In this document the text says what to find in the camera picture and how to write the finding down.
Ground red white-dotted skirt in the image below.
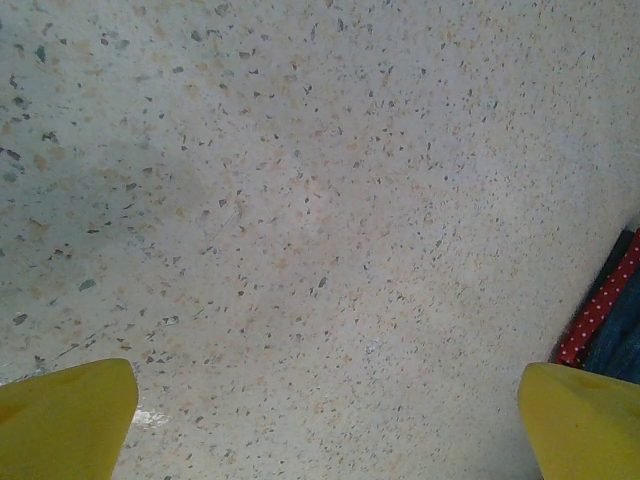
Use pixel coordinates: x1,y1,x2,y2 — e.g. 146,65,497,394
555,229,640,369

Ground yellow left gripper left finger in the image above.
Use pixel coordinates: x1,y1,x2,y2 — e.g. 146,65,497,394
0,357,140,480

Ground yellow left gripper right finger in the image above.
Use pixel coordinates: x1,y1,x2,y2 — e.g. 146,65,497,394
517,362,640,480

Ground dark blue jeans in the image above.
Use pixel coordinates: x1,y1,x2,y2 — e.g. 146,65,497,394
582,279,640,389

